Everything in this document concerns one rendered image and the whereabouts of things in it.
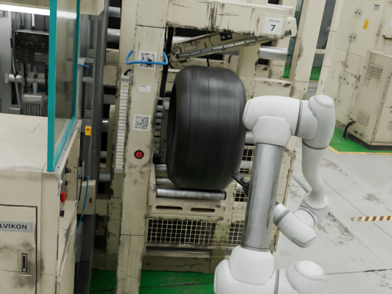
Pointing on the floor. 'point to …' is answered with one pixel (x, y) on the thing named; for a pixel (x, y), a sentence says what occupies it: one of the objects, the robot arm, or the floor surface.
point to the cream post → (139, 145)
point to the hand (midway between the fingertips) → (240, 179)
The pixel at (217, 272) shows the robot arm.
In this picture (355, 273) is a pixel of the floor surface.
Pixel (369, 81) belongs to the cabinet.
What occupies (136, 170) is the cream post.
